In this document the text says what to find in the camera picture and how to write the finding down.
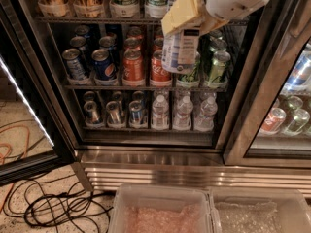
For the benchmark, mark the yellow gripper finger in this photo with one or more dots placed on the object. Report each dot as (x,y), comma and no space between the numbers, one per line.
(183,14)
(211,24)

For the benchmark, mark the blue white plastic bottle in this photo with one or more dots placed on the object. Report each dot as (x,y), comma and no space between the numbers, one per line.
(179,51)

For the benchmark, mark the green white soda bottle right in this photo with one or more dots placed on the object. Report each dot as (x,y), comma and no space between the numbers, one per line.
(156,8)

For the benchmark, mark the clear water bottle right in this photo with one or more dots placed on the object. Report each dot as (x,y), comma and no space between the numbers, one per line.
(204,120)

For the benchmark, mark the clear water bottle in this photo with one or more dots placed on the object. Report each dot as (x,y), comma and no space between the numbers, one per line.
(204,120)
(160,113)
(182,115)

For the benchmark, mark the clear water bottle middle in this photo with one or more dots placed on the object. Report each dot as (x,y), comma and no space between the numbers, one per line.
(182,115)

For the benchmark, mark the clear water bottle left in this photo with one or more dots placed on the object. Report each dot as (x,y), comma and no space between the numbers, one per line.
(160,113)

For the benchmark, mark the closed glass fridge door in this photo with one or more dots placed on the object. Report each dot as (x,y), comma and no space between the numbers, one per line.
(273,93)

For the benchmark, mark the steel fridge base grille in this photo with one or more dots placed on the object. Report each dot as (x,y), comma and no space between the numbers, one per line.
(107,170)

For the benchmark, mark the open glass fridge door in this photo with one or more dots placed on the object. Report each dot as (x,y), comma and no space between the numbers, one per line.
(31,143)

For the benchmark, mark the green soda can front right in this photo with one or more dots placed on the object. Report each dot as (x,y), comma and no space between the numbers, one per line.
(219,63)

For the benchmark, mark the green soda can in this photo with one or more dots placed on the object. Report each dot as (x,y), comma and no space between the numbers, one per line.
(219,63)
(193,75)

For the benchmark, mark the red coca-cola can front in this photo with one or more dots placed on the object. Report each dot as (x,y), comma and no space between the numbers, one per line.
(158,73)

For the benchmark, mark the orange soda can front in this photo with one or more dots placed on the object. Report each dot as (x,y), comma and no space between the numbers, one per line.
(133,69)

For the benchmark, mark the blue pepsi can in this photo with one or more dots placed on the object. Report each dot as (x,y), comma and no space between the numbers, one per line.
(103,65)
(74,64)

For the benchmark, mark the small blue energy drink can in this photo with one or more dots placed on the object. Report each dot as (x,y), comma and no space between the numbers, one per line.
(136,112)

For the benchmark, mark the blue pepsi can front left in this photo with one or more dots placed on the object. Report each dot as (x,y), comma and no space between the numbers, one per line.
(74,64)

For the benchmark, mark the small energy drink can middle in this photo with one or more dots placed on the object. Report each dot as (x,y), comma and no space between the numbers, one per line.
(115,113)

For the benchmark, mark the small energy drink can left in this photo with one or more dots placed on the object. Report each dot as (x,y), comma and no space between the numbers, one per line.
(92,113)

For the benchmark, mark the clear bin white bubble wrap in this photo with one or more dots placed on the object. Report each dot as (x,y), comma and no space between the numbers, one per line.
(259,210)

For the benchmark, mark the clear bin pink bubble wrap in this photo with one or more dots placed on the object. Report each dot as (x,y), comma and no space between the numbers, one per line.
(160,209)

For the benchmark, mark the middle wire shelf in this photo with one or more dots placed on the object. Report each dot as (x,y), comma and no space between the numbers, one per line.
(144,88)

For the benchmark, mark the wire shelf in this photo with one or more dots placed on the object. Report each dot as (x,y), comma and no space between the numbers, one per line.
(144,88)
(140,21)

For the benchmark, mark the top wire shelf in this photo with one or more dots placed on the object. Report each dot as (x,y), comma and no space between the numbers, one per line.
(140,21)

